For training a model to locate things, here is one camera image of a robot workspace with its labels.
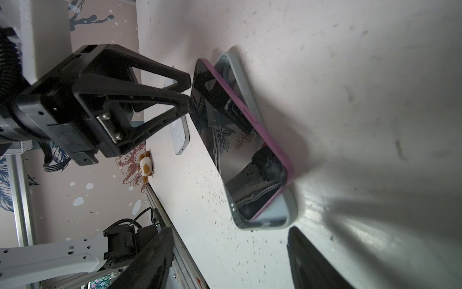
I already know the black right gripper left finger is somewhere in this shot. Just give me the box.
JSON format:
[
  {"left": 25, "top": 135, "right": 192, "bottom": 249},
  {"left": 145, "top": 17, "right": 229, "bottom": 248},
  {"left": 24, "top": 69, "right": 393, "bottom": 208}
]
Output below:
[{"left": 108, "top": 227, "right": 174, "bottom": 289}]

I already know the brown paw shaped toy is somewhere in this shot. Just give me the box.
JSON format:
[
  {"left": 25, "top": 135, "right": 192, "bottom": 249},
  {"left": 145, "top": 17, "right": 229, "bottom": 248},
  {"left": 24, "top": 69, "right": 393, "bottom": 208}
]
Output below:
[{"left": 138, "top": 151, "right": 154, "bottom": 177}]

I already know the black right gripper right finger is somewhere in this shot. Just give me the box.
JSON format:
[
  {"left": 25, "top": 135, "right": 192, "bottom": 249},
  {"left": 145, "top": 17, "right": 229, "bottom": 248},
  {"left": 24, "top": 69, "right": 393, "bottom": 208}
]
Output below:
[{"left": 287, "top": 226, "right": 352, "bottom": 289}]

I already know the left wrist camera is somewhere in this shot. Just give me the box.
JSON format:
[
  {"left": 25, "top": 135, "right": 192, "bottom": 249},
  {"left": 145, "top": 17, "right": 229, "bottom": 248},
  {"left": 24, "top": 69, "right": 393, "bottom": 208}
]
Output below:
[{"left": 1, "top": 1, "right": 72, "bottom": 84}]

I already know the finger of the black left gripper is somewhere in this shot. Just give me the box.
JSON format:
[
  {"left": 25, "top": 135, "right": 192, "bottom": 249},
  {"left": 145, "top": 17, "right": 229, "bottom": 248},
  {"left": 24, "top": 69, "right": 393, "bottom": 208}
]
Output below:
[{"left": 104, "top": 46, "right": 191, "bottom": 92}]

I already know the light blue phone case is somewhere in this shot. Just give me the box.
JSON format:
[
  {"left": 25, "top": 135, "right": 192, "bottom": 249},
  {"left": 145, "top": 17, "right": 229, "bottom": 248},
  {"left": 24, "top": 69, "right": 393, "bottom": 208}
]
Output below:
[{"left": 215, "top": 53, "right": 298, "bottom": 230}]

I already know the white phone camera up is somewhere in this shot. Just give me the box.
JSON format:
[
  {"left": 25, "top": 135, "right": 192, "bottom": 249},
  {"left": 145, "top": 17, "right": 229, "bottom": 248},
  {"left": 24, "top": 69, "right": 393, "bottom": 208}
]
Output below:
[{"left": 164, "top": 77, "right": 191, "bottom": 156}]

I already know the black screen phone purple case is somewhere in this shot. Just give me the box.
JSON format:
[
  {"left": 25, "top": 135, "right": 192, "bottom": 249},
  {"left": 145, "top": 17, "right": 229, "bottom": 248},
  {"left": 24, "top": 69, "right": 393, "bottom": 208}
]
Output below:
[{"left": 190, "top": 59, "right": 293, "bottom": 223}]

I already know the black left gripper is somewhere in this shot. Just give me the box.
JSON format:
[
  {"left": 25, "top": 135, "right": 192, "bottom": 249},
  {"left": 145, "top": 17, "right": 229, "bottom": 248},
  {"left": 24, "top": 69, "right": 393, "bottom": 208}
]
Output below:
[{"left": 10, "top": 45, "right": 191, "bottom": 166}]

